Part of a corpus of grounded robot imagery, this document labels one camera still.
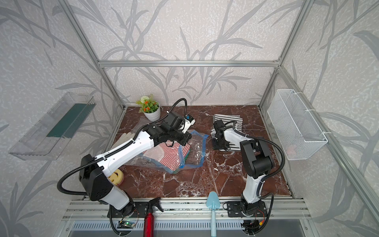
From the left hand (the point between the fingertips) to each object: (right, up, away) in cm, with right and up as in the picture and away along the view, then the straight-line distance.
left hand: (191, 137), depth 78 cm
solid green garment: (-8, -19, +4) cm, 22 cm away
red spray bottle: (-20, -37, -9) cm, 43 cm away
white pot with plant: (-29, +17, +21) cm, 40 cm away
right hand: (+16, -8, +19) cm, 26 cm away
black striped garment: (+33, +8, +30) cm, 45 cm away
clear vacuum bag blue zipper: (+1, -15, +13) cm, 20 cm away
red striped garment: (-13, -13, +13) cm, 22 cm away
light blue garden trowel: (+11, -32, -4) cm, 35 cm away
